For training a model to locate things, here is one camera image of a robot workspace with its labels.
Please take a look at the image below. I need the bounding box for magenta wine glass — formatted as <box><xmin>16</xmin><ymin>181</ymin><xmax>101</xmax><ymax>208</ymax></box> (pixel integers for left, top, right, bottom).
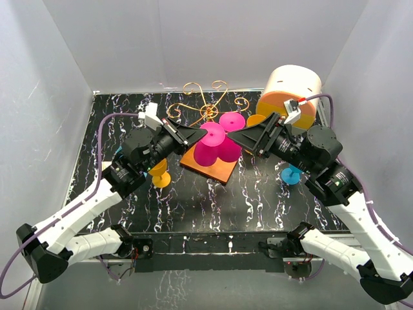
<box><xmin>218</xmin><ymin>112</ymin><xmax>246</xmax><ymax>162</ymax></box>
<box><xmin>194</xmin><ymin>121</ymin><xmax>226</xmax><ymax>167</ymax></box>

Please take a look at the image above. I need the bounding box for gold wire wine glass rack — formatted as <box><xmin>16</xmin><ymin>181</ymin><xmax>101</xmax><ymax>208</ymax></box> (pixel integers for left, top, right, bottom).
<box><xmin>166</xmin><ymin>80</ymin><xmax>250</xmax><ymax>185</ymax></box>

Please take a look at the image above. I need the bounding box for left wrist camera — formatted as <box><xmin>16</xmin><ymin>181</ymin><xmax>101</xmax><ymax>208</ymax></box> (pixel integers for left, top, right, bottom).
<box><xmin>138</xmin><ymin>102</ymin><xmax>163</xmax><ymax>131</ymax></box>

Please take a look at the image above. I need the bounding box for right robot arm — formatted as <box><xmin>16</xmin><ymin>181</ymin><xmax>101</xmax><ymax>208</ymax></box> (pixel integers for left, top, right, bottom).
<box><xmin>228</xmin><ymin>113</ymin><xmax>412</xmax><ymax>305</ymax></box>

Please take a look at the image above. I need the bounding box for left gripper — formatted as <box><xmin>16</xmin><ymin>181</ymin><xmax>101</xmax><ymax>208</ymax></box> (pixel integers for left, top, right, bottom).
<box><xmin>141</xmin><ymin>117</ymin><xmax>207</xmax><ymax>173</ymax></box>

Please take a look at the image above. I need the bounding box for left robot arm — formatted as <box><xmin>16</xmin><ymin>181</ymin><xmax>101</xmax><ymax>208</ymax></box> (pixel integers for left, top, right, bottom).
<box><xmin>16</xmin><ymin>119</ymin><xmax>207</xmax><ymax>284</ymax></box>

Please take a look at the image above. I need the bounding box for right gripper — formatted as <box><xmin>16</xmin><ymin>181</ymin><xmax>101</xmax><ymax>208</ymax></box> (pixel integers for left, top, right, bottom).
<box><xmin>227</xmin><ymin>112</ymin><xmax>316</xmax><ymax>176</ymax></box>

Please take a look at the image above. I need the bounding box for orange wine glass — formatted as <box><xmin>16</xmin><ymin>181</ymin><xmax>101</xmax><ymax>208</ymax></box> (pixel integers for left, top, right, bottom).
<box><xmin>148</xmin><ymin>158</ymin><xmax>171</xmax><ymax>189</ymax></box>
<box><xmin>243</xmin><ymin>114</ymin><xmax>270</xmax><ymax>155</ymax></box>

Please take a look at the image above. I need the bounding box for blue wine glass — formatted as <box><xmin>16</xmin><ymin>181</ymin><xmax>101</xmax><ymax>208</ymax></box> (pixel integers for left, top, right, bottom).
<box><xmin>281</xmin><ymin>165</ymin><xmax>303</xmax><ymax>185</ymax></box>
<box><xmin>114</xmin><ymin>147</ymin><xmax>123</xmax><ymax>160</ymax></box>

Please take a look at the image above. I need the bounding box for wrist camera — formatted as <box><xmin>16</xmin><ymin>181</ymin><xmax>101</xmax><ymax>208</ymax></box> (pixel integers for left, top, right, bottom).
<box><xmin>138</xmin><ymin>102</ymin><xmax>163</xmax><ymax>131</ymax></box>
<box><xmin>283</xmin><ymin>98</ymin><xmax>307</xmax><ymax>125</ymax></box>

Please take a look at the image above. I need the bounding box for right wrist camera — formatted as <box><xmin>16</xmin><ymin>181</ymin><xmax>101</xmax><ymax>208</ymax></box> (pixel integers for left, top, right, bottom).
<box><xmin>283</xmin><ymin>98</ymin><xmax>307</xmax><ymax>125</ymax></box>

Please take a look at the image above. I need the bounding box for orange wine glass right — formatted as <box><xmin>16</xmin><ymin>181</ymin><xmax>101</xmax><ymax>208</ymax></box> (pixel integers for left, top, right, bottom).
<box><xmin>243</xmin><ymin>114</ymin><xmax>270</xmax><ymax>155</ymax></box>

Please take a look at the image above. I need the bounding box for orange wine glass left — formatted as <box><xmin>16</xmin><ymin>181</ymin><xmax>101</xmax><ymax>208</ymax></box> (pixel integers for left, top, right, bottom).
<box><xmin>148</xmin><ymin>158</ymin><xmax>171</xmax><ymax>189</ymax></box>

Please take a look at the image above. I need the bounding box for white orange cylindrical container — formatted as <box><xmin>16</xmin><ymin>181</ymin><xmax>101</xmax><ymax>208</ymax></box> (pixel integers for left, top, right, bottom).
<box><xmin>256</xmin><ymin>65</ymin><xmax>322</xmax><ymax>116</ymax></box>

